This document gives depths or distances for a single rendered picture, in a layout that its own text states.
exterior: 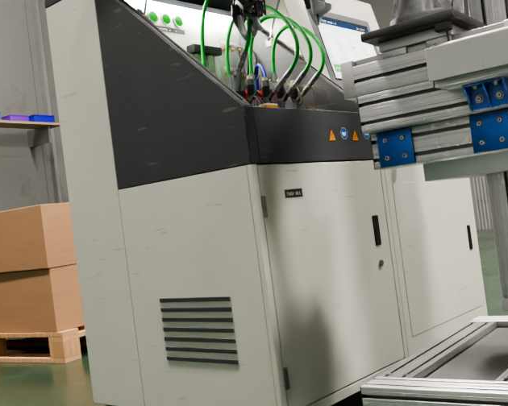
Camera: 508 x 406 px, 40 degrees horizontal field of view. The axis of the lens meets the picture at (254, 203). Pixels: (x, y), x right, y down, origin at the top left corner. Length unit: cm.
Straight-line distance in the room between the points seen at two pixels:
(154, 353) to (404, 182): 106
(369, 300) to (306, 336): 36
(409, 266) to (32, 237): 218
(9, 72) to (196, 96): 797
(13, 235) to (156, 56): 214
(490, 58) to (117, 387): 161
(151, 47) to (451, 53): 100
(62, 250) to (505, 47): 293
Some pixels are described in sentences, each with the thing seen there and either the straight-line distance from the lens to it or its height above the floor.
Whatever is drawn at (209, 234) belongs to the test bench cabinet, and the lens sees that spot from 199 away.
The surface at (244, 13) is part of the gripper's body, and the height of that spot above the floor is 124.
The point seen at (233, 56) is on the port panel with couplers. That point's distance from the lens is 274.
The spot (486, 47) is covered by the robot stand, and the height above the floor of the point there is 92.
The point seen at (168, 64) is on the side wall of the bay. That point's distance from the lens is 210.
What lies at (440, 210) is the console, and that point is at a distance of 277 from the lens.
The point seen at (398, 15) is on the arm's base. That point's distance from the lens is 169.
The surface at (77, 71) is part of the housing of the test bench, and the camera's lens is 245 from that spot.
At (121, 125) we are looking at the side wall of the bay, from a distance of 226.
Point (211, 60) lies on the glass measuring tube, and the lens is 260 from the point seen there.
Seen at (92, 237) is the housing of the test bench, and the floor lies 65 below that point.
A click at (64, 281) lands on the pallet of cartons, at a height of 43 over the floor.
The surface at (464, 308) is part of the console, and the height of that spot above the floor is 18.
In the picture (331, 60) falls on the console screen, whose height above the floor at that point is 122.
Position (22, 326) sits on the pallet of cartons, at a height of 20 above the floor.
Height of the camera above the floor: 65
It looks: 1 degrees up
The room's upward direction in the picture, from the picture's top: 7 degrees counter-clockwise
